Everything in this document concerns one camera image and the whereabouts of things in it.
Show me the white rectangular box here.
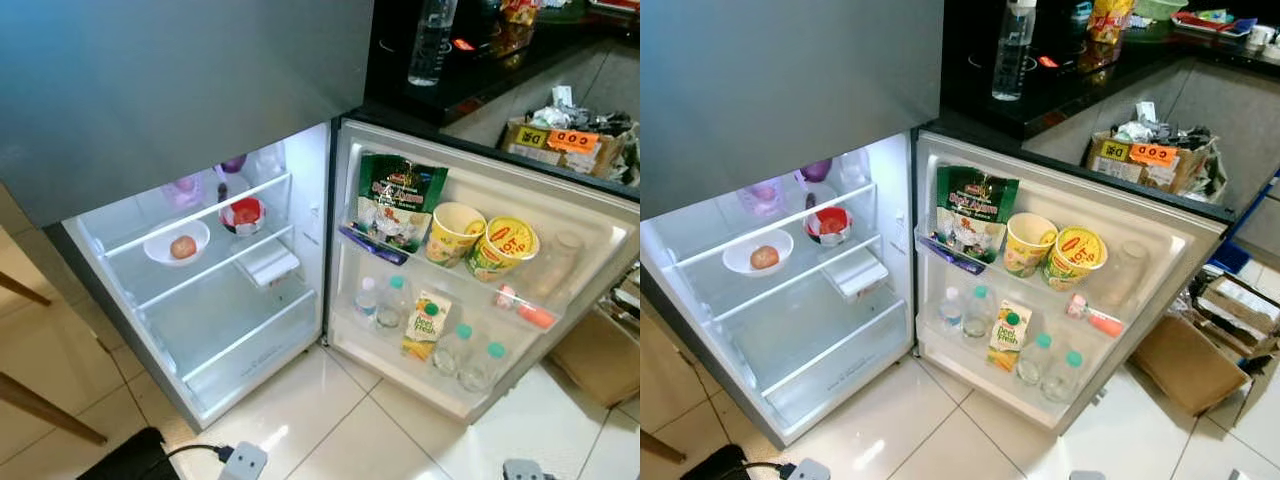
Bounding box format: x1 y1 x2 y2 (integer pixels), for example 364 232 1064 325
828 253 891 301
240 243 302 290

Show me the fridge compartment door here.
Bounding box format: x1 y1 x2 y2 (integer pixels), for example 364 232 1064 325
322 117 641 426
912 128 1233 436

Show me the glass fridge shelf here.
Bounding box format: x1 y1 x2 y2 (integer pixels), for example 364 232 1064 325
178 288 319 386
706 234 885 326
132 225 298 315
100 172 294 261
757 297 909 401
670 182 879 271

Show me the silver two-door fridge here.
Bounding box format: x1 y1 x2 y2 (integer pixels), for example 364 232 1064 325
640 0 946 449
0 0 379 433

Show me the flattened cardboard pile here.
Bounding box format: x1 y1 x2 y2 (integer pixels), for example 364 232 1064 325
610 265 641 316
1185 270 1280 361

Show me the clear glass jar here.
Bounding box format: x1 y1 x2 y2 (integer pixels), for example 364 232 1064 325
1105 240 1153 309
535 230 586 301

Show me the black plastic bag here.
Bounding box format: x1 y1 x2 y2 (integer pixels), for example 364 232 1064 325
585 110 639 146
1150 122 1216 153

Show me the cardboard box with orange labels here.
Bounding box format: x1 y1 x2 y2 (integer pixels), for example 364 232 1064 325
1085 130 1216 198
500 118 641 189

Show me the plain brown cardboard box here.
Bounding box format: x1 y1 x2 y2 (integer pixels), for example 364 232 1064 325
1130 315 1251 416
548 305 641 409

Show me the pink cup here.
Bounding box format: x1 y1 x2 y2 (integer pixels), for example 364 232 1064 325
165 172 206 209
745 178 786 214

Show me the yellow noodle bowl with lid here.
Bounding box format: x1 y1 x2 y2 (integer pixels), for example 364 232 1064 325
1040 227 1109 293
465 217 541 283

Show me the crumpled clear plastic bag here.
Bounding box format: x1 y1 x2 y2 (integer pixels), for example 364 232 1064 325
528 85 591 131
1113 100 1161 144

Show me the yellow noodle cup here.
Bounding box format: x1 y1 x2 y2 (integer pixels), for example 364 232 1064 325
1003 212 1059 278
426 202 487 267

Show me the red and white bowl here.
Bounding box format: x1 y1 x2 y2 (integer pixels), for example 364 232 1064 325
805 205 854 247
220 195 267 236

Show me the wooden table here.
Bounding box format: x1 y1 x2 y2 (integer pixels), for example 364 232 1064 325
640 428 689 466
0 268 109 447

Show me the silver freezer door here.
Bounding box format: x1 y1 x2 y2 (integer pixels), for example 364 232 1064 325
640 0 944 221
0 0 376 229

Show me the black kitchen countertop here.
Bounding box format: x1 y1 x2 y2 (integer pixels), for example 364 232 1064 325
940 0 1280 141
365 0 641 129

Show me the clear drinking glass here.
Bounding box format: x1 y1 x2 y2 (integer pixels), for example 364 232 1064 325
252 142 286 181
835 150 869 189

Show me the yellow green juice carton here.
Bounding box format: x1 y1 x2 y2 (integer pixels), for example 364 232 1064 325
402 290 453 363
986 300 1033 373

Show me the black floor mat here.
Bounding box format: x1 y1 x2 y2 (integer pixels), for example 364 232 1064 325
680 445 771 480
78 428 183 480

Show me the green snack bag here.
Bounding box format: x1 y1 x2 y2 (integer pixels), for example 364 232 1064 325
355 152 449 251
935 165 1021 263

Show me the flat dark blue packet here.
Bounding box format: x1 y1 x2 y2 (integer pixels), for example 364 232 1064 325
338 225 411 266
918 235 986 276

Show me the tall clear water bottle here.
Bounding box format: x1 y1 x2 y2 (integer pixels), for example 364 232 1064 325
990 0 1038 102
407 0 459 88

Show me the green basket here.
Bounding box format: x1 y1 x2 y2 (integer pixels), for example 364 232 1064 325
1133 0 1191 23

